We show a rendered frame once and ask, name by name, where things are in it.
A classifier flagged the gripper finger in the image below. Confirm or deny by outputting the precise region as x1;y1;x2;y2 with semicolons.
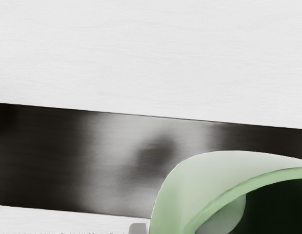
128;222;149;234

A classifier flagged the pale green bowl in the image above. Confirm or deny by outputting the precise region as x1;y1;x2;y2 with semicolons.
149;150;302;234

